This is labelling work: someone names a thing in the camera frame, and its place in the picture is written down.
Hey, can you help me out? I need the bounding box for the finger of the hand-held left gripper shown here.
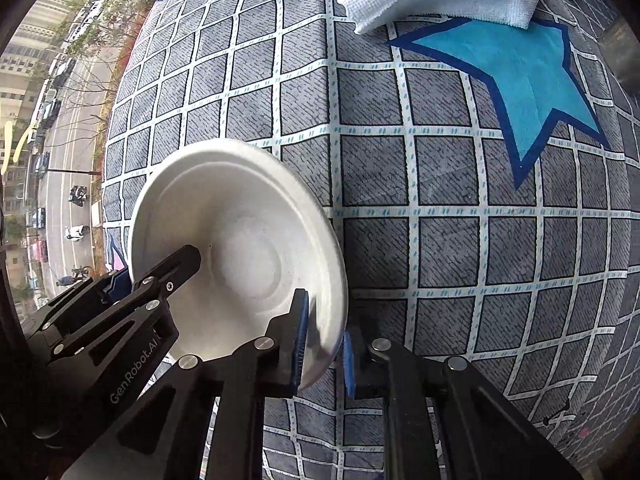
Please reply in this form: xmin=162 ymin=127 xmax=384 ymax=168
xmin=27 ymin=269 xmax=133 ymax=347
xmin=50 ymin=245 xmax=202 ymax=361

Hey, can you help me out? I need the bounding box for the small white bowl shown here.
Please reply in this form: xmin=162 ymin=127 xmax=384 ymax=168
xmin=128 ymin=138 xmax=349 ymax=392

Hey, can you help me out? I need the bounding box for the grey checked star tablecloth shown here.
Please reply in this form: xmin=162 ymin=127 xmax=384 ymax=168
xmin=100 ymin=0 xmax=640 ymax=480

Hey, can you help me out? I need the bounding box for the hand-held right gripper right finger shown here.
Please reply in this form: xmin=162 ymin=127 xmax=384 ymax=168
xmin=342 ymin=332 xmax=585 ymax=480

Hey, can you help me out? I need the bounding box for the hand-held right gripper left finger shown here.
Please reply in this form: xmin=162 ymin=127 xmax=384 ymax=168
xmin=60 ymin=289 xmax=310 ymax=480

